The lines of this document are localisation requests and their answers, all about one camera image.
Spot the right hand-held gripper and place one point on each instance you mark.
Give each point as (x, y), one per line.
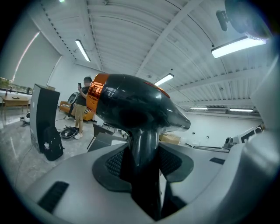
(247, 136)

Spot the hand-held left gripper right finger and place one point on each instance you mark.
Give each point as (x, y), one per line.
(203, 170)

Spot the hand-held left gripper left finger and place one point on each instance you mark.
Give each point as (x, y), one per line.
(76, 175)

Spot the black orange hair dryer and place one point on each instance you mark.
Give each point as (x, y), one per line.
(135, 105)

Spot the ceiling light bar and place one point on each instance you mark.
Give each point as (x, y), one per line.
(238, 47)
(164, 79)
(82, 50)
(198, 108)
(241, 109)

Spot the black backpack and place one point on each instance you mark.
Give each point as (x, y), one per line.
(53, 144)

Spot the black open equipment case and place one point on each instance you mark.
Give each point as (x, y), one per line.
(68, 133)

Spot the large cardboard box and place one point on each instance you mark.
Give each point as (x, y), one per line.
(169, 138)

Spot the tall black cabinet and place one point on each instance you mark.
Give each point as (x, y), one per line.
(46, 113)

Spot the orange sofa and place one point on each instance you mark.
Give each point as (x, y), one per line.
(64, 107)

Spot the white grey pod machine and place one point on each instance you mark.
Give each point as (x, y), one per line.
(73, 100)

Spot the small white round device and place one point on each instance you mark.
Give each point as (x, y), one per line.
(26, 118)

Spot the small flat cardboard box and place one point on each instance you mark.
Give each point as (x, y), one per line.
(50, 88)

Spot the wooden table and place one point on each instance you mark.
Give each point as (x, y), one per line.
(15, 101)

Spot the black head-mounted camera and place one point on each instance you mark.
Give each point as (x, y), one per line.
(223, 19)

